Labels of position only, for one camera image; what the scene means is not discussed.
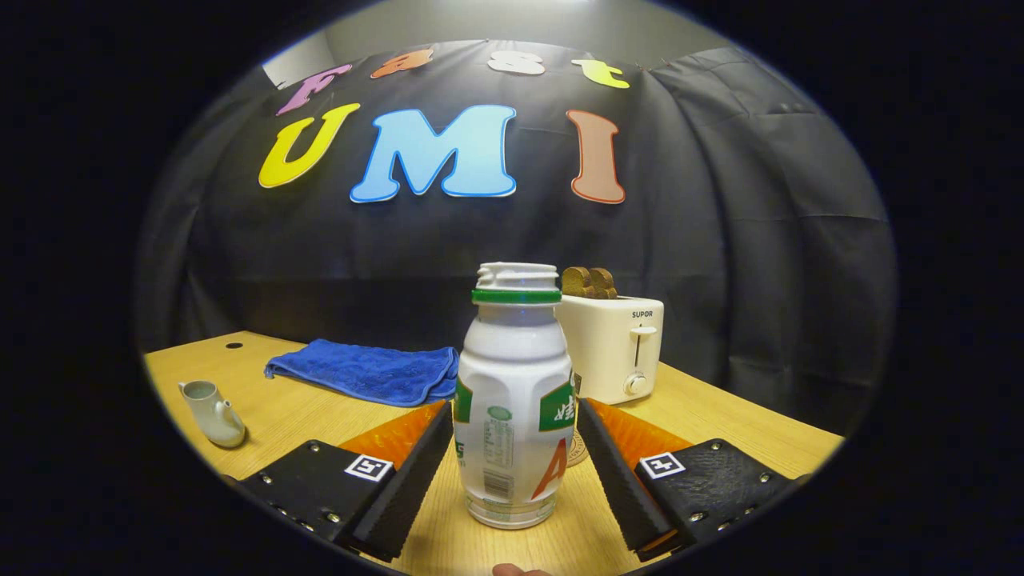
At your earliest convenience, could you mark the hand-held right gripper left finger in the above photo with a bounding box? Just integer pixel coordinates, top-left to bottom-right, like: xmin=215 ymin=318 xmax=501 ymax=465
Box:
xmin=238 ymin=400 xmax=454 ymax=563

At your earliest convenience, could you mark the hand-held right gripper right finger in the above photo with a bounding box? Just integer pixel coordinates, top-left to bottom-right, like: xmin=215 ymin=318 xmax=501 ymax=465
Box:
xmin=576 ymin=398 xmax=801 ymax=561

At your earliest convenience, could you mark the white green water bottle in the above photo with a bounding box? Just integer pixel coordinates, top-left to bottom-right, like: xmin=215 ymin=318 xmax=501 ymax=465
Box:
xmin=454 ymin=262 xmax=577 ymax=530

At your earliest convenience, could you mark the blue towel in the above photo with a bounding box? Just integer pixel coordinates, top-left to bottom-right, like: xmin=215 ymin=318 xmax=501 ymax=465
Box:
xmin=265 ymin=338 xmax=461 ymax=407

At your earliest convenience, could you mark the white toaster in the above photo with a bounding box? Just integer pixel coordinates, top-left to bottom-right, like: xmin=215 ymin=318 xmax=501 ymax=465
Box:
xmin=556 ymin=294 xmax=665 ymax=406

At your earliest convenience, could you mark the black backdrop cloth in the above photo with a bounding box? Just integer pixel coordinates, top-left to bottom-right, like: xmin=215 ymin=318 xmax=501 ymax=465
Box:
xmin=136 ymin=40 xmax=897 ymax=437

